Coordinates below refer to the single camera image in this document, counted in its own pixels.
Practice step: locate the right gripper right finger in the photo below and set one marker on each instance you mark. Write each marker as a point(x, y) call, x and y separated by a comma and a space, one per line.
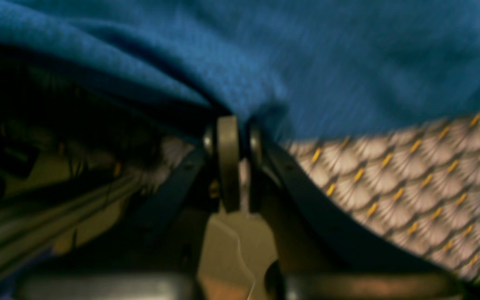
point(261, 185)

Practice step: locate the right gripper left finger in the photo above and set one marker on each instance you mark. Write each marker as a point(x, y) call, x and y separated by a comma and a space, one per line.
point(222, 145)

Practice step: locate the blue T-shirt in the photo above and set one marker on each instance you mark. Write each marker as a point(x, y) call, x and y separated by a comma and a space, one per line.
point(305, 68)

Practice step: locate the fan-patterned table cloth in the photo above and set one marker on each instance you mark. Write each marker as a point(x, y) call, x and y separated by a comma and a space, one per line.
point(406, 203)

